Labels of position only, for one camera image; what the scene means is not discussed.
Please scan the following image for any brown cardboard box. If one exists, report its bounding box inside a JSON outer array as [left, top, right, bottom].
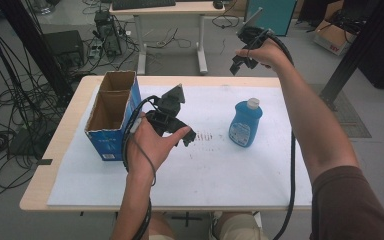
[[313, 19, 358, 56]]

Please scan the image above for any right hand-held gripper cable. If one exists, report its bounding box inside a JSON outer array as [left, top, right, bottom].
[[265, 31, 297, 240]]

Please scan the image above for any black cabinet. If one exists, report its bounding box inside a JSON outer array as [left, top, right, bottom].
[[357, 14, 384, 90]]

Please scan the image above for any person's right hand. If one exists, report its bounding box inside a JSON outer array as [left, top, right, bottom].
[[234, 37, 294, 72]]

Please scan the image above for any blue bottle with white cap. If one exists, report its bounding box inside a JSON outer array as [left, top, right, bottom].
[[227, 97, 264, 149]]

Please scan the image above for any bundle of black floor cables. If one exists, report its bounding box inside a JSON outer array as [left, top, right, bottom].
[[0, 19, 78, 201]]

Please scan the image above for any person's brown shirt sleeve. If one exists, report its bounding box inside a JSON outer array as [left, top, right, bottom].
[[309, 165, 384, 240]]

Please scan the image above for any hand-held gripper cable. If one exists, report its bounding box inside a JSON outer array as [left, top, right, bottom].
[[265, 31, 297, 240], [121, 94, 162, 240]]

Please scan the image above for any black keyboard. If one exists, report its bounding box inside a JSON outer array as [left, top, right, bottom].
[[111, 0, 177, 11]]

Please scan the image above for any person's left leg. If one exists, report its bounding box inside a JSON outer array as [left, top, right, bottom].
[[147, 213, 178, 240]]

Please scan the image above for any white table mat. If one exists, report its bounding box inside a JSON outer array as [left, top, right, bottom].
[[46, 84, 313, 208]]

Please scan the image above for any person's left hand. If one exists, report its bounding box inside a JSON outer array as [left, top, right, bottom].
[[125, 112, 192, 178]]

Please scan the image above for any wooden table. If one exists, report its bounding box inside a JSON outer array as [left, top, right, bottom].
[[19, 75, 314, 213]]

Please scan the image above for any left hand-held gripper cable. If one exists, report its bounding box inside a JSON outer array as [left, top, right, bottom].
[[121, 94, 162, 240]]

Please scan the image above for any black computer tower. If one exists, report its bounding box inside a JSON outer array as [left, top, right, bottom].
[[93, 9, 124, 57]]

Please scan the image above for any black metal post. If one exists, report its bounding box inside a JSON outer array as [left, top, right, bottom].
[[319, 0, 384, 105], [0, 0, 75, 108]]

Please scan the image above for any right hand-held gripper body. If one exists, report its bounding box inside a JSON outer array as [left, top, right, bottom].
[[235, 7, 277, 50]]

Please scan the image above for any white desk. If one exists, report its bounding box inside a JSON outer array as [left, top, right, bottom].
[[108, 0, 227, 76]]

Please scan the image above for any blue cardboard box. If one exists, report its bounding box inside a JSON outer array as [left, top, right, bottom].
[[84, 70, 143, 162]]

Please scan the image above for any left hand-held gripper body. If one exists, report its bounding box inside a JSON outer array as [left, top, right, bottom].
[[145, 83, 190, 138]]

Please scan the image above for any teal cabinet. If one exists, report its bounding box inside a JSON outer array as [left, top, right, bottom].
[[244, 0, 298, 37]]

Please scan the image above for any black box on floor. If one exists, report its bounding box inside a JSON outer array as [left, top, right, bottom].
[[42, 29, 86, 69]]

